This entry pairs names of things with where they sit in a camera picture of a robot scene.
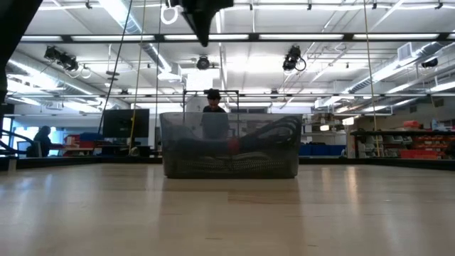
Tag shelf rack with orange bins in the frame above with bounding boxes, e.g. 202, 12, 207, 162
350, 119, 455, 160

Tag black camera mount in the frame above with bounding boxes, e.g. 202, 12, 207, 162
0, 155, 455, 171

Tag yellow hanging rope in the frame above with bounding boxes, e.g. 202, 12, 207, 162
128, 0, 147, 154

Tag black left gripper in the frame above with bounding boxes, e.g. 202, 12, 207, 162
179, 0, 235, 48

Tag black overhead light beam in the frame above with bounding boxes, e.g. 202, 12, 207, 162
19, 32, 455, 45

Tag person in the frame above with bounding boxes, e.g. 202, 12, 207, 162
199, 87, 231, 142
26, 125, 65, 158

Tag silver ceiling duct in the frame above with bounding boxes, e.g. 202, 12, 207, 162
98, 0, 172, 72

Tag smoky translucent plastic bin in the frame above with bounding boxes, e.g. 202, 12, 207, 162
159, 112, 303, 179

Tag white cable loop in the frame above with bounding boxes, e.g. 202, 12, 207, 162
160, 3, 180, 26

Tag black metal stand frame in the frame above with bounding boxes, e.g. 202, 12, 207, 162
182, 89, 240, 114

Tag blue storage bins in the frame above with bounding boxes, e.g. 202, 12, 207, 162
299, 143, 346, 156

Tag red and blue crates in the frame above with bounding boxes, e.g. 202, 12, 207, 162
63, 132, 107, 157

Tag long thin black cable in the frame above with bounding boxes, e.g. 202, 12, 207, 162
97, 0, 134, 135

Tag black monitor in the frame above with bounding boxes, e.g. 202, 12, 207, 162
102, 108, 150, 139

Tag black cable with red tie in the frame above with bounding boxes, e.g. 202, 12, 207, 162
173, 115, 303, 159

